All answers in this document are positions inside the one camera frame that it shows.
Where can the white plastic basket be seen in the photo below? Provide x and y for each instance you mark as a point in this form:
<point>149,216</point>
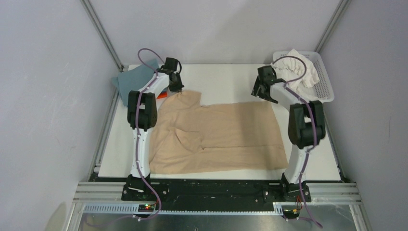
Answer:
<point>323,89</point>

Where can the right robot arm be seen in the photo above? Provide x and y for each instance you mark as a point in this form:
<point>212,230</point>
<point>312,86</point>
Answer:
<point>306,124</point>

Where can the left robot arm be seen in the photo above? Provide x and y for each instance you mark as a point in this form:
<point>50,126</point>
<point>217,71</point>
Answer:
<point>142,115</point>

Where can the crumpled white t shirt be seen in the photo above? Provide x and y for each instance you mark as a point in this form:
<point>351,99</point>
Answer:
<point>298,69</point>

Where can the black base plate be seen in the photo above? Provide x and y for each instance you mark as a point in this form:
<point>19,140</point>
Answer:
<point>216,195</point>

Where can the beige t shirt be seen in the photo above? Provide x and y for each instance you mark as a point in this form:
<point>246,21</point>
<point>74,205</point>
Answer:
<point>193,138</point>

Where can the folded orange t shirt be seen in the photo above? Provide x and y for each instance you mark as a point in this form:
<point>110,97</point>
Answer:
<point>162,95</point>

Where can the folded grey-blue t shirt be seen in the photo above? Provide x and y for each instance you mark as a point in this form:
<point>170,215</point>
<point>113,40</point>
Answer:
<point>132,80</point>

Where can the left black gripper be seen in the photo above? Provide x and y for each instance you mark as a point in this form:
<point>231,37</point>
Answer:
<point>179,87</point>

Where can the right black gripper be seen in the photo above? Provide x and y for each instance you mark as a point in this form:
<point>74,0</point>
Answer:
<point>256,87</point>

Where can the aluminium frame post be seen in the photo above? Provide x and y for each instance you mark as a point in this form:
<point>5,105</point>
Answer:
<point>94,18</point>
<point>332,24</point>

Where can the right aluminium frame post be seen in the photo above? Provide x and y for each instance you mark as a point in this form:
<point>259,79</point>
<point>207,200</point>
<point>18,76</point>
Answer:
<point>332,24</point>

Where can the left aluminium frame post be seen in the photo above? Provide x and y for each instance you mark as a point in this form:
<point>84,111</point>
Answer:
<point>94,18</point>

